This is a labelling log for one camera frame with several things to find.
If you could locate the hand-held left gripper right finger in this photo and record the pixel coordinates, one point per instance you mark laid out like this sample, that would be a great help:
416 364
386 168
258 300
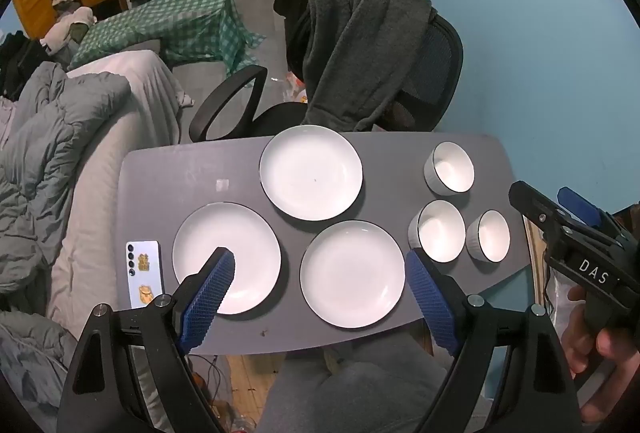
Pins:
432 308

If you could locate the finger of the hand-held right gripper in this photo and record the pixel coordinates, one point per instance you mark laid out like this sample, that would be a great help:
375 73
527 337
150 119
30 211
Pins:
530 200
577 205

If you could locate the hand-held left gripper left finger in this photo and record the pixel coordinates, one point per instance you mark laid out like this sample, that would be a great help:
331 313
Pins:
207 298

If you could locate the white bowl black rim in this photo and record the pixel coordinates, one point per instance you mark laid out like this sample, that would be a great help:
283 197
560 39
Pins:
452 165
440 230
490 235

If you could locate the white plate black rim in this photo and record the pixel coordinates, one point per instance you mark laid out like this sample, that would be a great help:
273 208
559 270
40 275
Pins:
210 233
311 172
352 274

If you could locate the person's right hand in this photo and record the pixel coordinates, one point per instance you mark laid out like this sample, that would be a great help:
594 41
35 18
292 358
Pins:
580 348

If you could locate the wooden board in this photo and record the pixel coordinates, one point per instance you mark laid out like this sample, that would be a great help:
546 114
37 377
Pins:
537 263

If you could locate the white smartphone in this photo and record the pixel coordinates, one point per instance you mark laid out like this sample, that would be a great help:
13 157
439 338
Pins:
145 278

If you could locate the person's legs in grey trousers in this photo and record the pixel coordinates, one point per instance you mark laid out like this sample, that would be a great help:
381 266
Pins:
350 388

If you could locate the black mesh office chair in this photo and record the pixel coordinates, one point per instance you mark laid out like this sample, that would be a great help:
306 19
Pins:
440 63

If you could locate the light grey bed sheet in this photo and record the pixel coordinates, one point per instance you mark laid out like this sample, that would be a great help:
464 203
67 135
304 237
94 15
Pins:
100 173

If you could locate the grey duvet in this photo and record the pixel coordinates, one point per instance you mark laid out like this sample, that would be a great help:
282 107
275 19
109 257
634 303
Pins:
50 138

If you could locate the orange plastic bag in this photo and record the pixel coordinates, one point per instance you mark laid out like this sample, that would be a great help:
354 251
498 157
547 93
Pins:
296 88

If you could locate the dark grey fleece garment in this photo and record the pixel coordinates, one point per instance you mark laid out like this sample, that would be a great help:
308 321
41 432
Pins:
360 48

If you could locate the green checked tablecloth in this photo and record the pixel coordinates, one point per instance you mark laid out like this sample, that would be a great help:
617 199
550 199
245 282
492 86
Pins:
165 20

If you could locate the black clothes pile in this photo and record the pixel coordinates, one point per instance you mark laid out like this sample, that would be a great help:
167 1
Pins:
20 63

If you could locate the pale clothes pile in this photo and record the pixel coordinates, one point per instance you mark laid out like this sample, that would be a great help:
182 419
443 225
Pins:
70 25

